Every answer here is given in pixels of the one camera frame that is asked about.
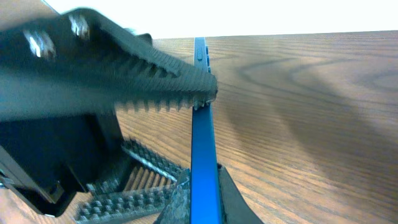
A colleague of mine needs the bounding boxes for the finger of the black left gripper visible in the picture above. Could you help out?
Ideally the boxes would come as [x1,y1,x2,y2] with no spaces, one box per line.
[1,8,218,121]

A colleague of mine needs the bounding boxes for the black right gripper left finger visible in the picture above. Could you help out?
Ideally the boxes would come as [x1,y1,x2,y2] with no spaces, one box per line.
[154,169,190,224]

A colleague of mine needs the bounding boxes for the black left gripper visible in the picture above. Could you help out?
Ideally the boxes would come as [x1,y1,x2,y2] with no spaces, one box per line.
[1,112,184,224]

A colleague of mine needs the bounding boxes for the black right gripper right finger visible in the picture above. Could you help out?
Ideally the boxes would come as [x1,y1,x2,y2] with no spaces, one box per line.
[217,164,263,224]

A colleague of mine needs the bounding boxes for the blue Galaxy smartphone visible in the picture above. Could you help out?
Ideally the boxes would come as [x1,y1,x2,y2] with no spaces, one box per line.
[190,103,222,224]

